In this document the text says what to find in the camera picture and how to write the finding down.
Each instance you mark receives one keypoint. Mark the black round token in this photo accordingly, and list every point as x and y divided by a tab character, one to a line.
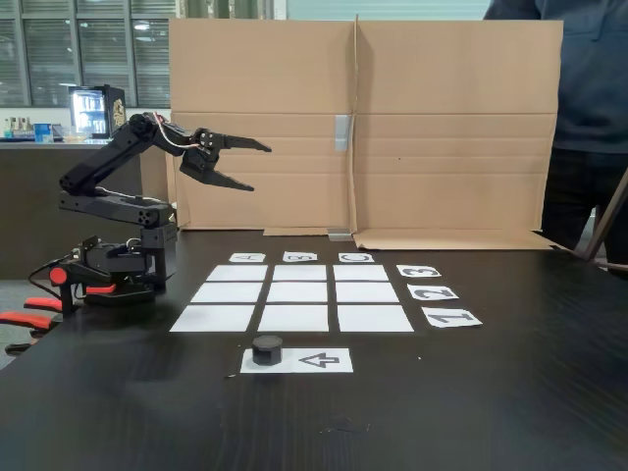
267	350

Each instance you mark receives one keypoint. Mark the white paper grid square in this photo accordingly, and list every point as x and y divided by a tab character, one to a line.
298	292
211	319
225	292
300	273
361	273
294	319
367	292
375	319
238	273

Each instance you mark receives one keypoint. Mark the paper label letter A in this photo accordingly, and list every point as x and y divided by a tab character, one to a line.
235	260

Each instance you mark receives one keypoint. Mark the black mini fridge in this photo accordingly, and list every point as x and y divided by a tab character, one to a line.
115	113

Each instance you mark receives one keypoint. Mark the paper label letter B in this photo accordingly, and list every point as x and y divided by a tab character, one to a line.
289	259

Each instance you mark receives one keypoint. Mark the grey tape strip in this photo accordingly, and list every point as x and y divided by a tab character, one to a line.
341	234
342	132

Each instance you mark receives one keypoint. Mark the small blue box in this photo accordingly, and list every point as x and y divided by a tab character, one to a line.
43	131

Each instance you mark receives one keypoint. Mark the dark partition counter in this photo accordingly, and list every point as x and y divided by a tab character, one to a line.
29	206

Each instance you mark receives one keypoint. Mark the black red bar clamp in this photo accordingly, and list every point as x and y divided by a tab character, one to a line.
34	321
66	289

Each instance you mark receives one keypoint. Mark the white arrow paper sheet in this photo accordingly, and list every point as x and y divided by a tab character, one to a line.
319	360

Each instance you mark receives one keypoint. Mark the paper label number 3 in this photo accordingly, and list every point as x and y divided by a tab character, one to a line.
404	275

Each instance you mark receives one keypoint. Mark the brown cardboard box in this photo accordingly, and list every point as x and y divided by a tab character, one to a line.
441	98

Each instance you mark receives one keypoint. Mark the paper label number 2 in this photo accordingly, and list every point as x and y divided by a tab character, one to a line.
417	297

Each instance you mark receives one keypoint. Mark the paper label number 1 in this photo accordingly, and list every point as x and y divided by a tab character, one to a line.
441	324

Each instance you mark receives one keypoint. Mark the standing person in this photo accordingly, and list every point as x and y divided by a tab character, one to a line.
589	98

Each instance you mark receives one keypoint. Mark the brown slanted rod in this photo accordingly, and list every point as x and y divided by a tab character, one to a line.
606	216

